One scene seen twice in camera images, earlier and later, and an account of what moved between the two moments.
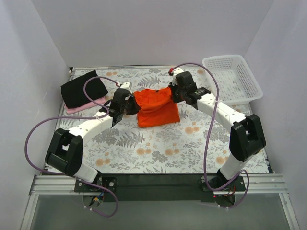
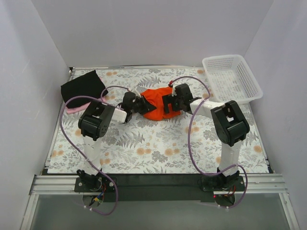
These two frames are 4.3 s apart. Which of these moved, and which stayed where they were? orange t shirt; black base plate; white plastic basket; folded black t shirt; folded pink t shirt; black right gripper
Moved: black right gripper; orange t shirt
Stayed: black base plate; white plastic basket; folded black t shirt; folded pink t shirt
